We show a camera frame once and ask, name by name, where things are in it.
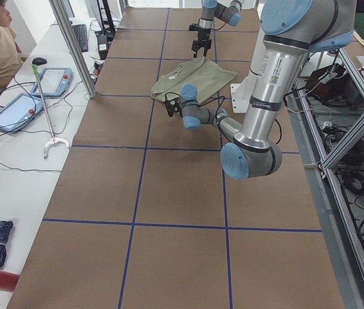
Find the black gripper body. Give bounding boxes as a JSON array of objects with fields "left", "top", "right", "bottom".
[
  {"left": 165, "top": 98, "right": 182, "bottom": 117},
  {"left": 188, "top": 24, "right": 212, "bottom": 52}
]

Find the olive green long-sleeve shirt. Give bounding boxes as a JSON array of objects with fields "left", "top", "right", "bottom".
[{"left": 150, "top": 57, "right": 237, "bottom": 103}]

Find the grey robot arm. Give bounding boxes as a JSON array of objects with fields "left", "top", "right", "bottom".
[
  {"left": 188, "top": 0, "right": 245, "bottom": 58},
  {"left": 165, "top": 1, "right": 356, "bottom": 180}
]

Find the brown paper table cover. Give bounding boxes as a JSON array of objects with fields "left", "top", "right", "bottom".
[{"left": 9, "top": 8, "right": 343, "bottom": 308}]

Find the black keyboard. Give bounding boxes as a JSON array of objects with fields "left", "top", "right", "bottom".
[{"left": 71, "top": 24, "right": 89, "bottom": 52}]

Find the blue teach pendant far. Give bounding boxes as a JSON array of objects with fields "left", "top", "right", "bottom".
[{"left": 32, "top": 64, "right": 73, "bottom": 98}]

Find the blue teach pendant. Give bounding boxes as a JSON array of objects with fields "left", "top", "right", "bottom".
[
  {"left": 0, "top": 93, "right": 43, "bottom": 133},
  {"left": 32, "top": 64, "right": 73, "bottom": 98}
]

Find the metal reacher grabber tool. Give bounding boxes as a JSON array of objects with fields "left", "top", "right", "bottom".
[{"left": 31, "top": 64, "right": 71, "bottom": 160}]

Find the black computer mouse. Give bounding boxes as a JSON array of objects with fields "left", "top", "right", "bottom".
[{"left": 32, "top": 57, "right": 48, "bottom": 66}]

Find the blue teach pendant near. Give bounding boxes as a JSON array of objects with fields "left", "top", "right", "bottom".
[{"left": 0, "top": 93, "right": 43, "bottom": 133}]

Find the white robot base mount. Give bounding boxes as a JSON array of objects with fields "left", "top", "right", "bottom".
[{"left": 230, "top": 51, "right": 266, "bottom": 114}]

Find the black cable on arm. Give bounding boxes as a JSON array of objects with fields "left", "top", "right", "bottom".
[{"left": 164, "top": 91, "right": 282, "bottom": 145}]

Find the aluminium frame post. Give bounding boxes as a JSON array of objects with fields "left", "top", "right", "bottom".
[{"left": 49, "top": 0, "right": 96, "bottom": 98}]

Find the aluminium truss frame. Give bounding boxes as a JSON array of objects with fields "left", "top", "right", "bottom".
[{"left": 287, "top": 42, "right": 364, "bottom": 308}]

